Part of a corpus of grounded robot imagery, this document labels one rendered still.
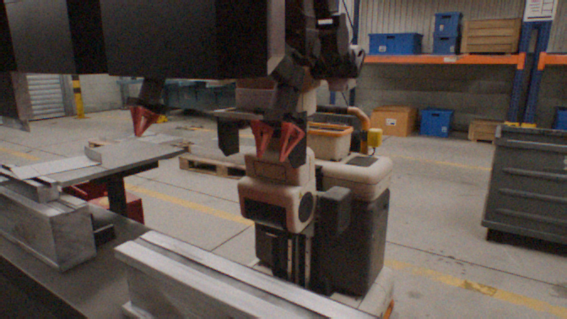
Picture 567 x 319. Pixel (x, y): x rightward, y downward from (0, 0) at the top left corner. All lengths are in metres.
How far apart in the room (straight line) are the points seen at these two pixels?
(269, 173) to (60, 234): 0.69
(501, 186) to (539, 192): 0.20
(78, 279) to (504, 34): 5.89
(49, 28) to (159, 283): 0.30
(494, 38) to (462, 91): 1.07
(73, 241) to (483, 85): 6.42
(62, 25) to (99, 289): 0.35
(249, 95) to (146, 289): 0.76
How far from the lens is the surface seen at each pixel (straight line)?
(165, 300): 0.45
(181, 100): 7.78
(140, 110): 1.01
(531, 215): 2.76
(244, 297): 0.37
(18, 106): 0.68
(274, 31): 0.32
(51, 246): 0.66
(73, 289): 0.61
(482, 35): 6.10
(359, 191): 1.31
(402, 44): 5.96
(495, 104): 6.70
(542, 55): 5.57
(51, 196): 0.69
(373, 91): 7.02
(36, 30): 0.50
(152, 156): 0.77
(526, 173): 2.67
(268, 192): 1.13
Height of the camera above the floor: 1.19
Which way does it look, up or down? 16 degrees down
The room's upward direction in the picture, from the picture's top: straight up
